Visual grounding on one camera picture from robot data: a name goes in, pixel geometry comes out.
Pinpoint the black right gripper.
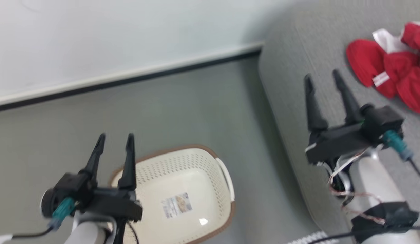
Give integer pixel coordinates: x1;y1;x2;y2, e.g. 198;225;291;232
304;69;370;165

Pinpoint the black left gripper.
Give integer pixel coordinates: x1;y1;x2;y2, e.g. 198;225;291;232
78;133;143;223

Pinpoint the red and white garment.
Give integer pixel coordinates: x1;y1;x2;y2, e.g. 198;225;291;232
345;21;420;116

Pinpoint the cream perforated laundry basket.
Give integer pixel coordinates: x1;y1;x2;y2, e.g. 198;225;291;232
108;145;236;244

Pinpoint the grey fabric sofa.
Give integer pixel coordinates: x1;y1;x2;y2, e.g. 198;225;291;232
258;0;420;244

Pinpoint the paper label sticker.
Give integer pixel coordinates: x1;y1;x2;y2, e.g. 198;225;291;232
161;192;193;219

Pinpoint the white and black baseboard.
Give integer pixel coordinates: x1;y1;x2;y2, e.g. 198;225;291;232
0;42;265;113

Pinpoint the red and white wire bundle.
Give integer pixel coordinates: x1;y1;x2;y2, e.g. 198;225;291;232
327;151;387;225

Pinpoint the black left camera cable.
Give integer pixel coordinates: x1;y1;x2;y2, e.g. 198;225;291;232
0;226;55;244

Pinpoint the black camera cable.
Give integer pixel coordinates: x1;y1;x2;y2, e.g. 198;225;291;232
408;159;420;184
0;226;55;244

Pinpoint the black right camera cable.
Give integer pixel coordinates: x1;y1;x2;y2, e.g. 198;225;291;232
408;159;420;184

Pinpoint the white spiral cable wrap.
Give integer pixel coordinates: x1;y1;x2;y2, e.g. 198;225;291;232
287;231;339;244

